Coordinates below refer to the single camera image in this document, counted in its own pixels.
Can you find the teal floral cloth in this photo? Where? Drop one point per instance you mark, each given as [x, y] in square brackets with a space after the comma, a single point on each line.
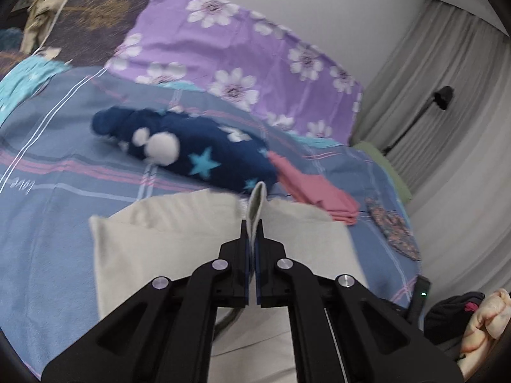
[24, 83]

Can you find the beige garment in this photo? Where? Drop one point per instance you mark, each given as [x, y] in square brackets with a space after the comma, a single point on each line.
[159, 239]

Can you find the navy star print garment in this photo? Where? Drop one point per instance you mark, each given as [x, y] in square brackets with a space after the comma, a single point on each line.
[223, 155]

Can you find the dark cloth with pink mark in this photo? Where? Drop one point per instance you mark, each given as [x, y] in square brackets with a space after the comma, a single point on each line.
[451, 319]

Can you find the small floral patterned cloth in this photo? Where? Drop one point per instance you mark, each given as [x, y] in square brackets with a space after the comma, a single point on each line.
[391, 227]

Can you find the purple floral pillow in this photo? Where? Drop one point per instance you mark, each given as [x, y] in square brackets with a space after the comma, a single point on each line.
[223, 48]

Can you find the folded pink garment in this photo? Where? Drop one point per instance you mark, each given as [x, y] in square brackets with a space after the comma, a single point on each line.
[315, 195]

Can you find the green mattress edge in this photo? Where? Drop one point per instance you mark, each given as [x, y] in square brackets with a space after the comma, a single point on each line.
[383, 163]

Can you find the black stand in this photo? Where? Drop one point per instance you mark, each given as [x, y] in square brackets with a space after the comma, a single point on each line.
[443, 97]

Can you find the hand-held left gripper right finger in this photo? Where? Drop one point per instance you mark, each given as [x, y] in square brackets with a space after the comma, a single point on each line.
[258, 263]

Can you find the blue plaid bedsheet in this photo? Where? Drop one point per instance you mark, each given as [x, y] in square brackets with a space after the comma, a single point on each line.
[60, 207]

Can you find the brown patterned pillow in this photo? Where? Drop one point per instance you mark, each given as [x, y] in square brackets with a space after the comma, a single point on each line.
[88, 20]

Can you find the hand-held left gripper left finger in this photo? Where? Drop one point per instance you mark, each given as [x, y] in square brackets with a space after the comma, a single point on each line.
[246, 263]

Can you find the grey curtain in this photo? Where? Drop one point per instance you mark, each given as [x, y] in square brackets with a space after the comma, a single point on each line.
[459, 147]

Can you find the peach fuzzy clothing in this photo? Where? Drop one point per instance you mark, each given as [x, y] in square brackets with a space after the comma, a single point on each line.
[487, 319]

